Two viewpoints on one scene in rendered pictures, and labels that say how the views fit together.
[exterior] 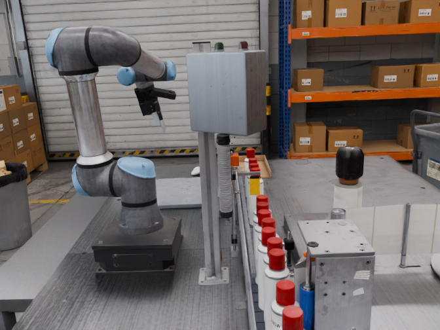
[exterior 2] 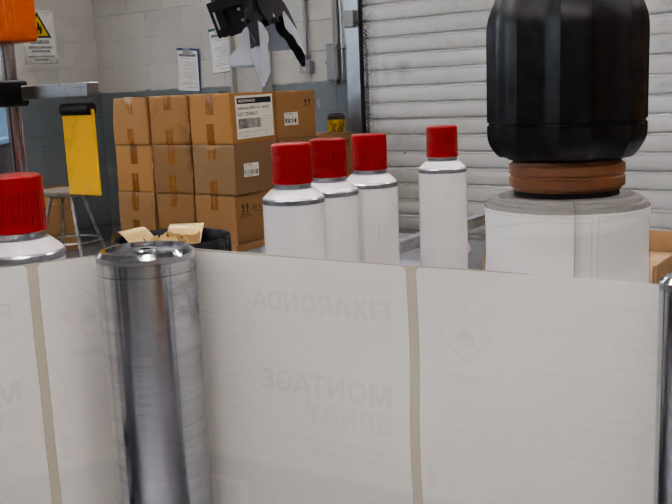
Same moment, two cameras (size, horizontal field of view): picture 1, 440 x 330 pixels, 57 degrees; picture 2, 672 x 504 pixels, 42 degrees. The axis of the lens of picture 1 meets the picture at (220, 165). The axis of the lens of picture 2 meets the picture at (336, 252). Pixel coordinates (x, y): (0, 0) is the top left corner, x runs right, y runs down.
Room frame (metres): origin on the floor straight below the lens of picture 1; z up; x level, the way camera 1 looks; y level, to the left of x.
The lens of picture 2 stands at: (0.74, -0.55, 1.12)
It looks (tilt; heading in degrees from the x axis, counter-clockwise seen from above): 10 degrees down; 34
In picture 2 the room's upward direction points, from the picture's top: 2 degrees counter-clockwise
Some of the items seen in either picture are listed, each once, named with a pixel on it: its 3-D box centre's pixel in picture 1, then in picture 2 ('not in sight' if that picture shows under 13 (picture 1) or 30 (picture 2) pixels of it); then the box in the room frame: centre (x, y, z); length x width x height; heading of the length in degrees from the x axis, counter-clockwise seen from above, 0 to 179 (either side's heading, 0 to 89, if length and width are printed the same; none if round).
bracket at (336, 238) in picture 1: (332, 236); not in sight; (0.69, -0.20, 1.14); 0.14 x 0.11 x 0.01; 179
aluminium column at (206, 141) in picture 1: (208, 169); not in sight; (1.07, 0.03, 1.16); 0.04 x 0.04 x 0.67; 89
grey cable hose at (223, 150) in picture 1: (224, 177); not in sight; (0.95, -0.01, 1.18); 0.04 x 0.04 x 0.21
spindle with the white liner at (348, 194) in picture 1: (348, 193); (565, 261); (1.18, -0.39, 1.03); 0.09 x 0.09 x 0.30
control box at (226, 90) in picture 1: (227, 91); not in sight; (1.01, -0.03, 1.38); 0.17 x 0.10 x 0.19; 54
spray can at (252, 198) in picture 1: (256, 196); (296, 265); (1.31, -0.12, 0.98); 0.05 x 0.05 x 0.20
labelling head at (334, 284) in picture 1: (327, 296); not in sight; (0.69, -0.20, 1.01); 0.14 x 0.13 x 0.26; 179
